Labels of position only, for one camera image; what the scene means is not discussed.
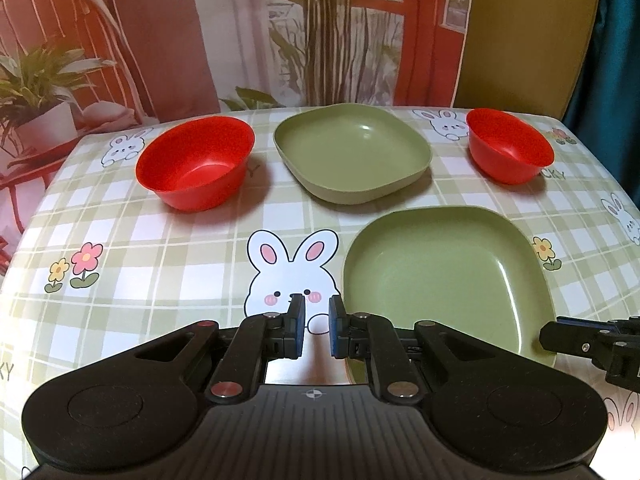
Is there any teal curtain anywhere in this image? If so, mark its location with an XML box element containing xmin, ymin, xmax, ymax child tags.
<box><xmin>562</xmin><ymin>0</ymin><xmax>640</xmax><ymax>201</ymax></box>

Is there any printed backdrop cloth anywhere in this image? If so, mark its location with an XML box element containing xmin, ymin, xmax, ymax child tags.
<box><xmin>0</xmin><ymin>0</ymin><xmax>473</xmax><ymax>281</ymax></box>

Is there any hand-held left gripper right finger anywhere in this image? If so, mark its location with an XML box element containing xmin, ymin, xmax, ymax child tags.
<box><xmin>327</xmin><ymin>295</ymin><xmax>494</xmax><ymax>404</ymax></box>

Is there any olive yellow panel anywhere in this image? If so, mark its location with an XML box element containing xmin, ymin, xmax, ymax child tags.
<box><xmin>452</xmin><ymin>0</ymin><xmax>603</xmax><ymax>122</ymax></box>

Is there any red plastic bowl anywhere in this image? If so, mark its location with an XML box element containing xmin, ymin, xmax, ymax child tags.
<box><xmin>135</xmin><ymin>116</ymin><xmax>256</xmax><ymax>211</ymax></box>
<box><xmin>466</xmin><ymin>107</ymin><xmax>555</xmax><ymax>184</ymax></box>

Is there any green square plate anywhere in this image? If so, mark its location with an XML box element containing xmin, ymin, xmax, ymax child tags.
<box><xmin>341</xmin><ymin>206</ymin><xmax>557</xmax><ymax>385</ymax></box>
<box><xmin>273</xmin><ymin>103</ymin><xmax>432</xmax><ymax>205</ymax></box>

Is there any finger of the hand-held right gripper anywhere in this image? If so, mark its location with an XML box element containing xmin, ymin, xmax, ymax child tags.
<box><xmin>555</xmin><ymin>315</ymin><xmax>640</xmax><ymax>335</ymax></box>
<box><xmin>539</xmin><ymin>322</ymin><xmax>640</xmax><ymax>391</ymax></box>

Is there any checked rabbit print tablecloth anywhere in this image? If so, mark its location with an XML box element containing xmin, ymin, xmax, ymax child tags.
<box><xmin>0</xmin><ymin>102</ymin><xmax>640</xmax><ymax>480</ymax></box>

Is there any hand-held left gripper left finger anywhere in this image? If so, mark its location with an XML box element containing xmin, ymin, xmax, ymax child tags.
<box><xmin>132</xmin><ymin>295</ymin><xmax>307</xmax><ymax>404</ymax></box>

